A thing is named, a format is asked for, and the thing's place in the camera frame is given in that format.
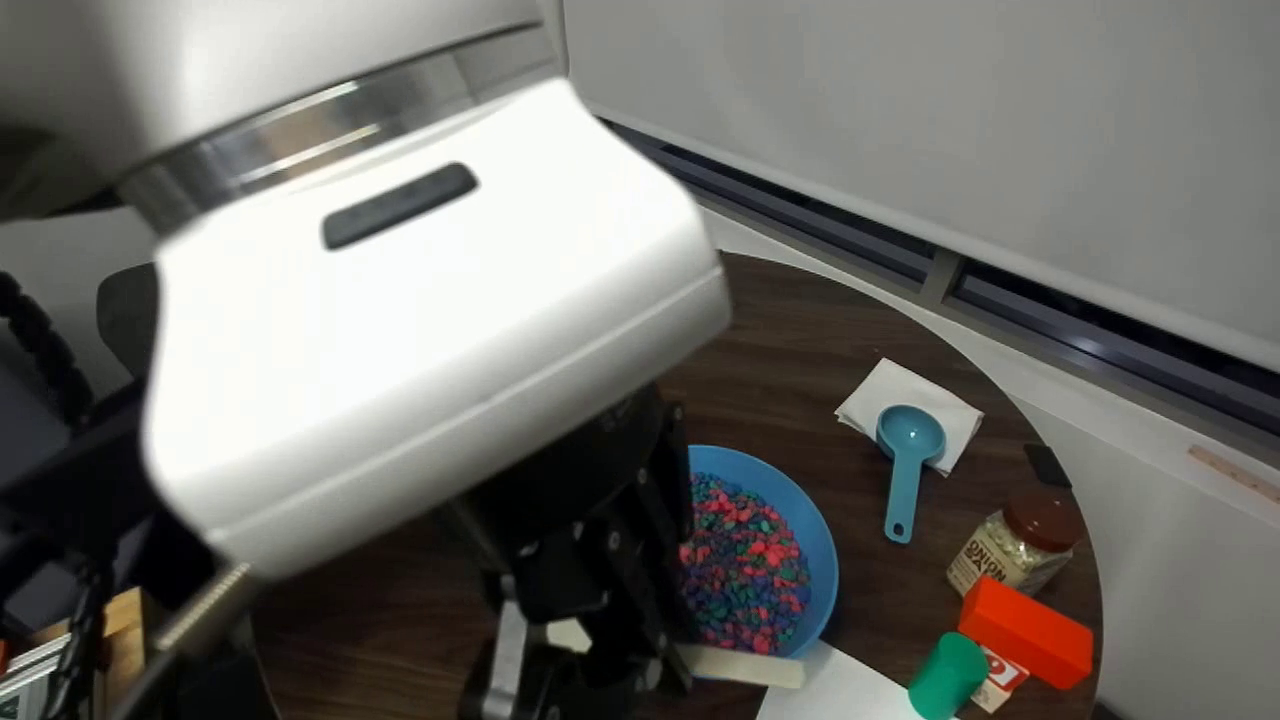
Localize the blue measuring scoop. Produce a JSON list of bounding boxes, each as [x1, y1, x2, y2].
[[877, 404, 942, 544]]

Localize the blue bowl of coloured beads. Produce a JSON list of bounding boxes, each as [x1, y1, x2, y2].
[[681, 445, 839, 656]]

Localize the orange block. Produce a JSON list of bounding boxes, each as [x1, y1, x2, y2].
[[957, 577, 1094, 691]]

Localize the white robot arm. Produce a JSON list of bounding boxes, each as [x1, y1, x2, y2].
[[0, 0, 730, 720]]

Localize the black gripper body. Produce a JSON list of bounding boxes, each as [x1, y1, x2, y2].
[[448, 385, 694, 720]]

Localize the black corrugated cable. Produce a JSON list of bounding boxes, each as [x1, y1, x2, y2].
[[0, 270, 101, 430]]

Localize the black table clamp pad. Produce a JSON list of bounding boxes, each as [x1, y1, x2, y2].
[[1025, 441, 1072, 491]]

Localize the spice jar brown lid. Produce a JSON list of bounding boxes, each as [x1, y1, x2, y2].
[[946, 486, 1085, 597]]

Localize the white plastic spoon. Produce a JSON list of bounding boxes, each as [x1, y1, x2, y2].
[[674, 643, 808, 686]]

